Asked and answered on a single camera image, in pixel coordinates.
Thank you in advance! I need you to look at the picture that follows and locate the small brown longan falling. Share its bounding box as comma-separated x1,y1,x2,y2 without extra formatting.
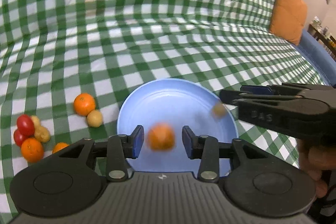
211,102,227,119

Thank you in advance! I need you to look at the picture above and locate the orange mandarin falling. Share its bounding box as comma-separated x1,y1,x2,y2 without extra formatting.
146,123,175,151

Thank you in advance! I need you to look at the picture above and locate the person's right hand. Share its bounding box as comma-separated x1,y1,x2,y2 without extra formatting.
297,139,336,198

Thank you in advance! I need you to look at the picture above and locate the yellow-brown longan beside mandarin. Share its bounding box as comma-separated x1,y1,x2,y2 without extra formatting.
86,110,103,128

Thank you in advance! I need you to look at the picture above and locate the light blue plate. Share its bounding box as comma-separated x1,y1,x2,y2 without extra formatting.
117,79,239,173

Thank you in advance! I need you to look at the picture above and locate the orange mandarin on cloth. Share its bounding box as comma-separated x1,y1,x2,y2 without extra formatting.
73,93,96,117

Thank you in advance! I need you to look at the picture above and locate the partly hidden orange mandarin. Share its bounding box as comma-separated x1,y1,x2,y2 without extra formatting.
52,142,69,153

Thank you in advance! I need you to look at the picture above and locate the blue sofa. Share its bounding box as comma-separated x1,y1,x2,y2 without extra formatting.
295,30,336,88

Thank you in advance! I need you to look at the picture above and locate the wooden side table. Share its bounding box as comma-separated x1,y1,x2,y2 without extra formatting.
307,24,335,60

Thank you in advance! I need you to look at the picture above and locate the brown longan beside tomatoes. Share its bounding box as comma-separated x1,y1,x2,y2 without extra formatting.
34,126,51,143

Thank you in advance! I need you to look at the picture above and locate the orange cushion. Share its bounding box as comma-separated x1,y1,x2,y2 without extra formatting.
269,0,307,46

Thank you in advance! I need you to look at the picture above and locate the orange mandarin lower left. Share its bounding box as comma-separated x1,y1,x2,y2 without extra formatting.
21,138,44,163

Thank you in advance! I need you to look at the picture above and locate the small longan behind tomato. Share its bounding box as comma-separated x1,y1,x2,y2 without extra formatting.
30,115,41,128

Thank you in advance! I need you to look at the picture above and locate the upper red cherry tomato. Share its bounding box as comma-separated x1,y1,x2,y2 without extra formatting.
17,114,35,136

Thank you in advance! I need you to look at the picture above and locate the red cherry tomato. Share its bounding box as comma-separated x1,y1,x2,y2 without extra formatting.
13,129,29,147
17,114,35,136

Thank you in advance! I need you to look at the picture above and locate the lower red cherry tomato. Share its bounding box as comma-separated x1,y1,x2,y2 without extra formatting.
13,129,29,147

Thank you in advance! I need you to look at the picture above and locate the green white checkered cloth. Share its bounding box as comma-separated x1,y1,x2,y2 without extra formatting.
1,0,325,223

